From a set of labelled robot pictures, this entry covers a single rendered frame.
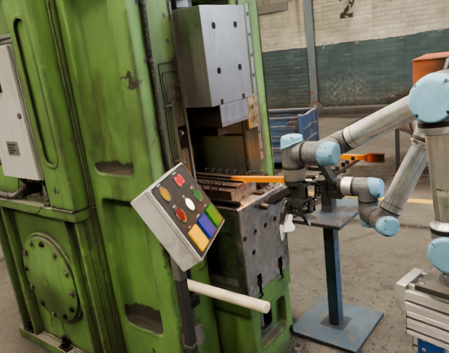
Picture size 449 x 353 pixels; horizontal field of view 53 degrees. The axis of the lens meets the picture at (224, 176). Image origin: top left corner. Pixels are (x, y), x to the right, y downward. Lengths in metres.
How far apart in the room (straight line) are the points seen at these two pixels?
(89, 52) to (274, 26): 8.43
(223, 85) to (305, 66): 8.13
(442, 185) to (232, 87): 1.03
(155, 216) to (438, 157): 0.82
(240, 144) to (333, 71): 7.59
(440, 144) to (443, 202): 0.16
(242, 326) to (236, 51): 1.29
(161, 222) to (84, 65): 0.93
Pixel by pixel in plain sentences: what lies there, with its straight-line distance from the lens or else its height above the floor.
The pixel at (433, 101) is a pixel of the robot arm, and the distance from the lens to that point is 1.22.
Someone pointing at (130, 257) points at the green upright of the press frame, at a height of 0.69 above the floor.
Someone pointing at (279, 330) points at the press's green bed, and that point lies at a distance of 2.48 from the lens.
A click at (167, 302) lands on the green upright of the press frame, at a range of 2.07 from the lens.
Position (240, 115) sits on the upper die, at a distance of 2.03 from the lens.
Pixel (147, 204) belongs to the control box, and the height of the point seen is 1.16.
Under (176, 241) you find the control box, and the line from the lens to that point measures 1.43.
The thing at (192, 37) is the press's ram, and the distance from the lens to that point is 1.89.
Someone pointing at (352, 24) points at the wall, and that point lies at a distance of 9.66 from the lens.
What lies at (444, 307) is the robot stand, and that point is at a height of 0.74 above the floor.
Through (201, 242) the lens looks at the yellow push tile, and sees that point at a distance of 1.46.
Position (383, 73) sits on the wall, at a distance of 9.54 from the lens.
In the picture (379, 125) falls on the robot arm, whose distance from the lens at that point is 1.45.
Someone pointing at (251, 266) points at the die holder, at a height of 0.62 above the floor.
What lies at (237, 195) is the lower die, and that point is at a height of 0.95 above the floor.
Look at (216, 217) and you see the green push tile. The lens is 1.65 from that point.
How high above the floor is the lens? 1.58
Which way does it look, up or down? 15 degrees down
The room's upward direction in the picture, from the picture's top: 7 degrees counter-clockwise
